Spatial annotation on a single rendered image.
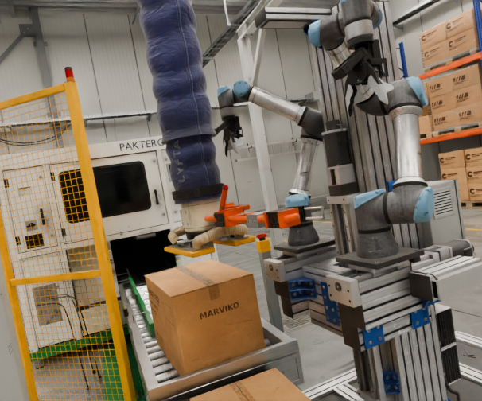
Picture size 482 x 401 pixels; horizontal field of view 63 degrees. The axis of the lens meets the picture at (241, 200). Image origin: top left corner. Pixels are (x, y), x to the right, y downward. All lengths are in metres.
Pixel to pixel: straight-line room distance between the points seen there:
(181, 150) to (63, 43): 9.68
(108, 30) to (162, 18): 9.70
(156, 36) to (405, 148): 1.05
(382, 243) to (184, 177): 0.80
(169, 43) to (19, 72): 9.37
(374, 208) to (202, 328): 0.91
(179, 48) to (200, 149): 0.41
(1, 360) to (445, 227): 2.26
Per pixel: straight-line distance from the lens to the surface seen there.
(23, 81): 10.90
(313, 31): 1.37
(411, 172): 1.46
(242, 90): 1.89
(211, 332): 1.84
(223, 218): 1.44
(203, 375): 1.84
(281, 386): 1.75
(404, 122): 1.53
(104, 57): 11.15
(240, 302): 1.86
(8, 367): 2.52
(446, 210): 1.92
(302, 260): 1.85
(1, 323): 2.46
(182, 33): 1.73
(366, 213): 1.45
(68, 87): 2.49
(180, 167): 1.63
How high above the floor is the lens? 1.39
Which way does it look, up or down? 3 degrees down
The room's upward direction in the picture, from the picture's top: 10 degrees counter-clockwise
